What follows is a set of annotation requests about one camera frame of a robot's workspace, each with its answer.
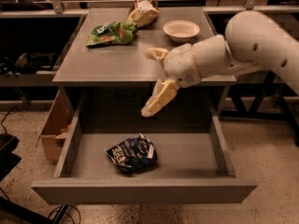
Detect blue chip bag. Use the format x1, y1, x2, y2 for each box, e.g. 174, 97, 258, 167
105, 133, 158, 173

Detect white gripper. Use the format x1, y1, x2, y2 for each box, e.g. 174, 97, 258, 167
141, 43, 201, 118

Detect yellow white chip bag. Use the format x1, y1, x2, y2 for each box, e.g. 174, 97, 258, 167
126, 0, 159, 28

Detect green chip bag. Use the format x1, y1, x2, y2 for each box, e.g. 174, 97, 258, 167
86, 21, 138, 48

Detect left grey shelf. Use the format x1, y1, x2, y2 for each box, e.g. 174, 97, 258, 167
0, 10, 86, 87

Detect black headphones on shelf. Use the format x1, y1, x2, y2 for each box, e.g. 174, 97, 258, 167
0, 51, 59, 75

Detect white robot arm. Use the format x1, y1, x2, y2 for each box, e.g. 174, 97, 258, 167
141, 10, 299, 118

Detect black floor stand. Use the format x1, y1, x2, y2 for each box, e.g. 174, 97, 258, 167
0, 134, 67, 224

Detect cardboard box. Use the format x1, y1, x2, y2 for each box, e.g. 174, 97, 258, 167
40, 91, 74, 162

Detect black floor cable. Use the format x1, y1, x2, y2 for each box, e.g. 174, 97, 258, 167
48, 204, 82, 224

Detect open grey top drawer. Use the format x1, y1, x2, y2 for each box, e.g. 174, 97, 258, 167
32, 89, 257, 204

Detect white bowl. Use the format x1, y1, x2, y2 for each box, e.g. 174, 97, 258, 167
163, 21, 200, 43

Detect grey drawer cabinet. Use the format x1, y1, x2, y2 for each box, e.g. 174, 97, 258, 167
54, 7, 235, 133

